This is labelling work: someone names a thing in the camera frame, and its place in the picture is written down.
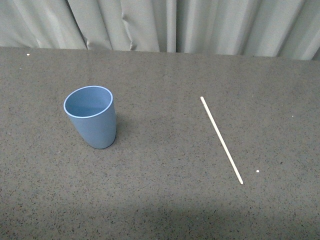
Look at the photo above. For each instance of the grey curtain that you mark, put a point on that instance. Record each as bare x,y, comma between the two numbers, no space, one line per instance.
267,28

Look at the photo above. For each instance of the blue plastic cup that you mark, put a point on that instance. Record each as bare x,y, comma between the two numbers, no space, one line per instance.
92,112

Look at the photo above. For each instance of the white chopstick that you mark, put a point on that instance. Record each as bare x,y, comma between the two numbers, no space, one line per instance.
220,137

